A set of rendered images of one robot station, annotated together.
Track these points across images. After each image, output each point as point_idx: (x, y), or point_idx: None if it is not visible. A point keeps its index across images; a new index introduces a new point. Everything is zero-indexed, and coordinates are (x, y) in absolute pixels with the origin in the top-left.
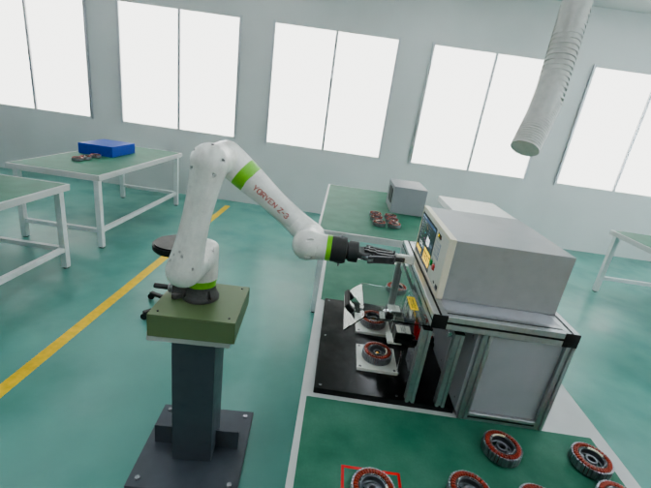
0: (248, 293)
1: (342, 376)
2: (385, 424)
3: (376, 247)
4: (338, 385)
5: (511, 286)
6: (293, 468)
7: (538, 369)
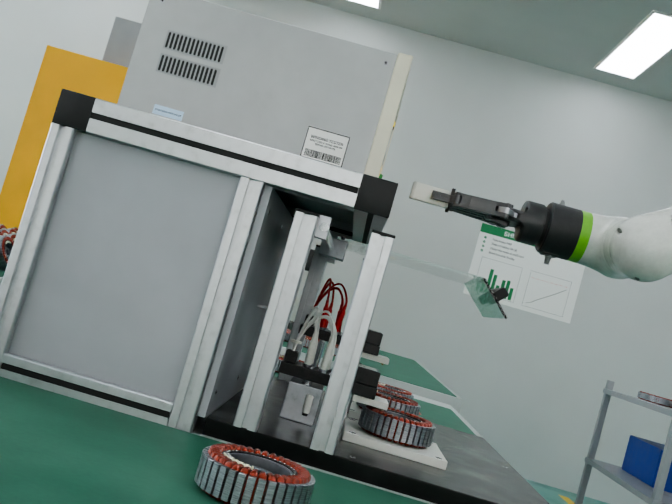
0: None
1: (443, 430)
2: None
3: (490, 200)
4: (446, 428)
5: None
6: (471, 429)
7: None
